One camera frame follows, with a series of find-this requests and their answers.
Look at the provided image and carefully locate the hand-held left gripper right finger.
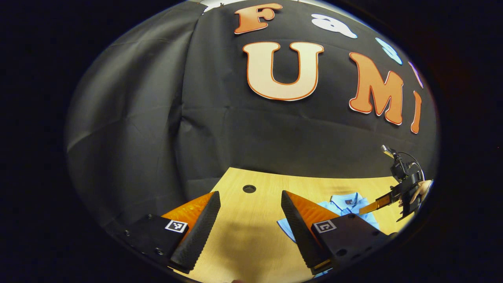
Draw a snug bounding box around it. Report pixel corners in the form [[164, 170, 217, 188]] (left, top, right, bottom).
[[281, 191, 397, 276]]

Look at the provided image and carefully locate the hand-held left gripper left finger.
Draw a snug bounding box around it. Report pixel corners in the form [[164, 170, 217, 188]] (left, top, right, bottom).
[[118, 191, 221, 275]]

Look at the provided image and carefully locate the light blue T-shirt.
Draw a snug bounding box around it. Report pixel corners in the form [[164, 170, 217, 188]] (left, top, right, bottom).
[[277, 192, 380, 277]]

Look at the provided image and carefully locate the black backdrop cloth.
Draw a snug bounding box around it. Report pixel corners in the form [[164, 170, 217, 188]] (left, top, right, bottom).
[[65, 0, 439, 238]]

